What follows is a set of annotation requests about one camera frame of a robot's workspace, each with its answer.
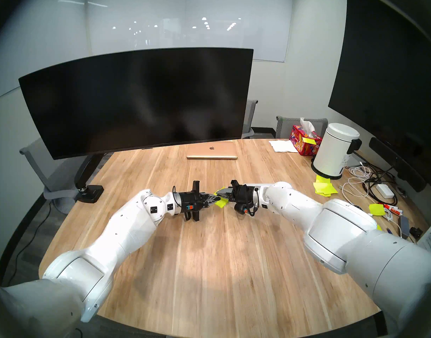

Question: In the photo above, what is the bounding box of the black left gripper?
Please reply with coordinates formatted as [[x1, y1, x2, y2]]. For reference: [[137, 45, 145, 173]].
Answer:
[[179, 180, 221, 222]]

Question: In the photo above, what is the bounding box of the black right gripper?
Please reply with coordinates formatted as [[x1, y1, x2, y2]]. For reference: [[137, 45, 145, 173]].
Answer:
[[215, 180, 260, 206]]

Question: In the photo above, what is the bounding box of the yellow sticky note pad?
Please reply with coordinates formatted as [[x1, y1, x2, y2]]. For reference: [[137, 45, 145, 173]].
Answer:
[[213, 189, 230, 208]]

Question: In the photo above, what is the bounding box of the loose yellow sticky note pile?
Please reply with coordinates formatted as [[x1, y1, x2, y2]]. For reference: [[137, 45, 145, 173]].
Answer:
[[313, 175, 338, 197]]

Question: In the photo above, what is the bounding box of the curved black monitor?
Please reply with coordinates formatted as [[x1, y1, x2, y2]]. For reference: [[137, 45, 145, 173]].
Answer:
[[18, 48, 254, 161]]

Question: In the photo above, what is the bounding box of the rose gold laptop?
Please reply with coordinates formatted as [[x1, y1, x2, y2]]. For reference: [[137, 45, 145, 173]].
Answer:
[[187, 141, 238, 160]]

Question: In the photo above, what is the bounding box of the white paper napkin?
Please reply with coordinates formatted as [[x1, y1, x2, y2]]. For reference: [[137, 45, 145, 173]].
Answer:
[[269, 140, 299, 153]]

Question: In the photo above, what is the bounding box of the grey mesh office chair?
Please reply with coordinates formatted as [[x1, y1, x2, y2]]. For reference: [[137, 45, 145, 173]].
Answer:
[[242, 99, 259, 139], [275, 116, 328, 139], [20, 138, 78, 214]]

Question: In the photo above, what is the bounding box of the colourful floral tissue box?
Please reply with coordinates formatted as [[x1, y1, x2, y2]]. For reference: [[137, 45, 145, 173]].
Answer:
[[289, 125, 323, 156]]

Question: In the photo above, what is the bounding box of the white cylindrical trash bin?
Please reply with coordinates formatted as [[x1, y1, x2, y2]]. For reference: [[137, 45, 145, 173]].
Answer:
[[311, 123, 362, 180]]

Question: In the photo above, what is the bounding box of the white box device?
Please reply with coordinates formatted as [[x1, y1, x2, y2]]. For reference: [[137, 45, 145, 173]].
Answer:
[[346, 152, 364, 169]]

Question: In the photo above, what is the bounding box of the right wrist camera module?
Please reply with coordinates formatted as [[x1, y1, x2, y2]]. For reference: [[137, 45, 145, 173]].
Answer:
[[234, 202, 256, 216]]

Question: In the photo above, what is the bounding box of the long white cable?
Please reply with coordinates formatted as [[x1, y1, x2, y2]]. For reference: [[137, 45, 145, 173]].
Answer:
[[341, 179, 402, 236]]

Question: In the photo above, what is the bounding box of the white coiled cable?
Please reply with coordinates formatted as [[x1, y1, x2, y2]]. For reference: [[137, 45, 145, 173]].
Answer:
[[348, 165, 373, 181]]

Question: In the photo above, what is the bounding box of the black floor cable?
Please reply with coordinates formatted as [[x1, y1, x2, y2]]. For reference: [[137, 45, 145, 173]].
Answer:
[[4, 202, 52, 295]]

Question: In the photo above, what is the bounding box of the glass wall whiteboard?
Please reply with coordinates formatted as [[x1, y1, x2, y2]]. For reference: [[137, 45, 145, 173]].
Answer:
[[87, 0, 293, 62]]

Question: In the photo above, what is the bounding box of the large black wall television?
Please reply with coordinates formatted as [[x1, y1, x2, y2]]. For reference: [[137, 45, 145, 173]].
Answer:
[[327, 0, 431, 186]]

